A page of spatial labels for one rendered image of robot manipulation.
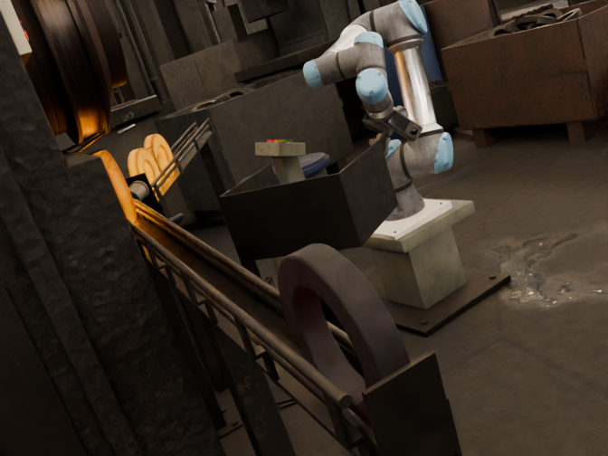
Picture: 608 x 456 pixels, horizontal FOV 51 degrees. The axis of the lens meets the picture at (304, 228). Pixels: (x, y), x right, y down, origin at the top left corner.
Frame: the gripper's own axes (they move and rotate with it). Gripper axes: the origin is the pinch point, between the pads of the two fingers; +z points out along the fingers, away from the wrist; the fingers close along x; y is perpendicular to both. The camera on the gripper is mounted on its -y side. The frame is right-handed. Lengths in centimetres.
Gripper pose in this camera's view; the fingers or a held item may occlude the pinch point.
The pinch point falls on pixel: (397, 137)
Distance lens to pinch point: 194.0
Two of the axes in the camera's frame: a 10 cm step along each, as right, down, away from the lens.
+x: -4.8, 8.8, -0.8
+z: 2.8, 2.3, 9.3
